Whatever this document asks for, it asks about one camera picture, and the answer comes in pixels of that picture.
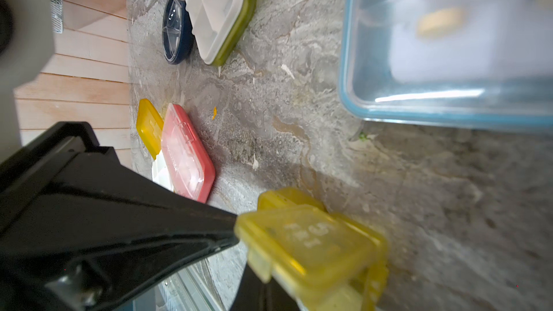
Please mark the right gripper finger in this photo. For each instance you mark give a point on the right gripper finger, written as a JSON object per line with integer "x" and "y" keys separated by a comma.
{"x": 254, "y": 295}

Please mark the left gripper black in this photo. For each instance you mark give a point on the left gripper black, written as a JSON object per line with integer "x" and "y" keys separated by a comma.
{"x": 80, "y": 231}

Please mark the small yellow transparent pillbox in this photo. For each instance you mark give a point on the small yellow transparent pillbox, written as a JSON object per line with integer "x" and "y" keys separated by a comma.
{"x": 323, "y": 260}

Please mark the pink pillbox clear lid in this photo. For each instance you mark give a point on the pink pillbox clear lid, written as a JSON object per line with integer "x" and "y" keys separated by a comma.
{"x": 189, "y": 165}

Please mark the blue pillbox clear lid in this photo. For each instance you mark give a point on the blue pillbox clear lid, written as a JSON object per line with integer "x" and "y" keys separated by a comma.
{"x": 479, "y": 64}

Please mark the yellow lid white pillbox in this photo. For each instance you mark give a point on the yellow lid white pillbox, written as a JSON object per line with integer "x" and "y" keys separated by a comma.
{"x": 149, "y": 125}

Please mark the round dark blue pillbox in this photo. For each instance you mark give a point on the round dark blue pillbox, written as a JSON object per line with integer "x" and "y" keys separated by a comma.
{"x": 177, "y": 38}

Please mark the green lid white pillbox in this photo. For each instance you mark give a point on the green lid white pillbox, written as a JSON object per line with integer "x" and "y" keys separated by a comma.
{"x": 218, "y": 25}

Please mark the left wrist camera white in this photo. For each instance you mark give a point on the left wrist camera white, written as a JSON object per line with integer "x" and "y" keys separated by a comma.
{"x": 26, "y": 47}

